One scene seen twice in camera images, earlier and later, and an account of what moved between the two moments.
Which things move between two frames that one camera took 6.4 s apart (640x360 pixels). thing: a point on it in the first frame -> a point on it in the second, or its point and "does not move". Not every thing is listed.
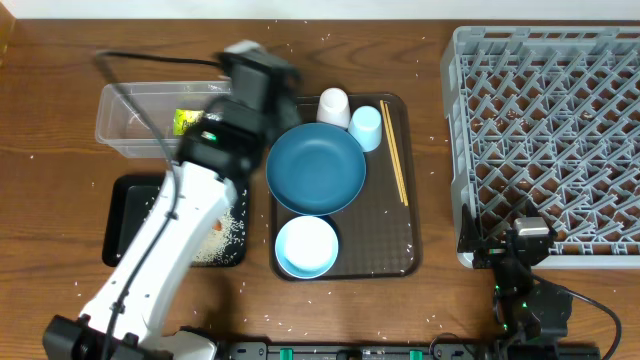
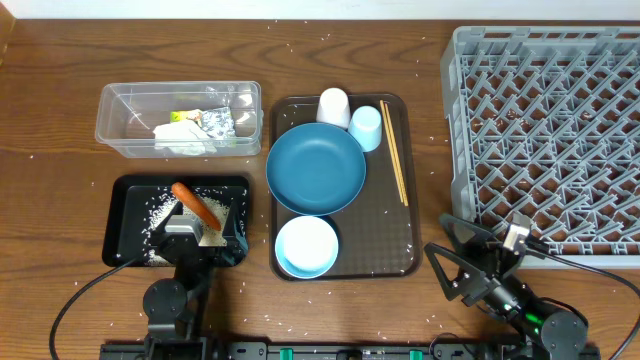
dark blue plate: (316, 169) does not move
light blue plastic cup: (365, 124) does not move
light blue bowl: (306, 247) does not move
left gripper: (288, 107) -> (239, 243)
